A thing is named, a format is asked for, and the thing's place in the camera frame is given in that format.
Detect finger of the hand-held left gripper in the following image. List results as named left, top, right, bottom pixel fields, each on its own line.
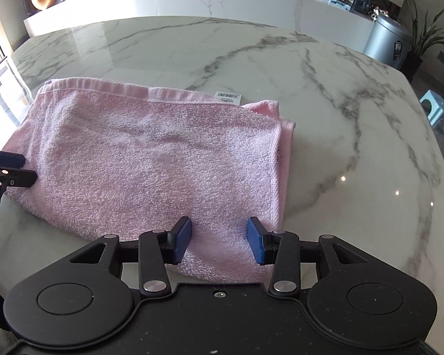
left=0, top=145, right=26, bottom=170
left=0, top=167, right=38, bottom=190

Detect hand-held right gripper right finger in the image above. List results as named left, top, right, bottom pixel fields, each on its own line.
left=246, top=216, right=371, bottom=298

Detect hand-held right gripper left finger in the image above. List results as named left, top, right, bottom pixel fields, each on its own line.
left=70, top=216, right=192, bottom=298

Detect pink towel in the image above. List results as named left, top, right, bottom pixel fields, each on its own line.
left=4, top=77, right=297, bottom=283

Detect light blue plastic stool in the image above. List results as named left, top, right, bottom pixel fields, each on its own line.
left=419, top=91, right=444, bottom=131

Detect white marble TV cabinet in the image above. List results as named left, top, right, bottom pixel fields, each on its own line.
left=24, top=0, right=379, bottom=54

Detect grey metal trash can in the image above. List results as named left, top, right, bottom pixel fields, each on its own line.
left=363, top=14, right=414, bottom=70

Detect small decor figurines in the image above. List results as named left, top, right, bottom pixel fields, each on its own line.
left=353, top=0, right=393, bottom=21

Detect potted long-leaf plant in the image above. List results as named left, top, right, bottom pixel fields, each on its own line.
left=399, top=0, right=444, bottom=83

